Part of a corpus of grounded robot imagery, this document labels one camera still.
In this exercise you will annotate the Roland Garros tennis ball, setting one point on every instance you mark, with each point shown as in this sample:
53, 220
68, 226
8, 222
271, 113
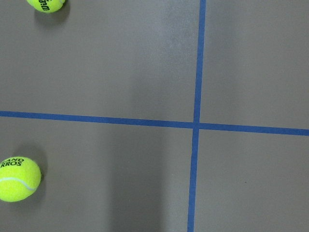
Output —
19, 178

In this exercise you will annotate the Wilson tennis ball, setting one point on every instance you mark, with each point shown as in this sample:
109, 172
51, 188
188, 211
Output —
46, 6

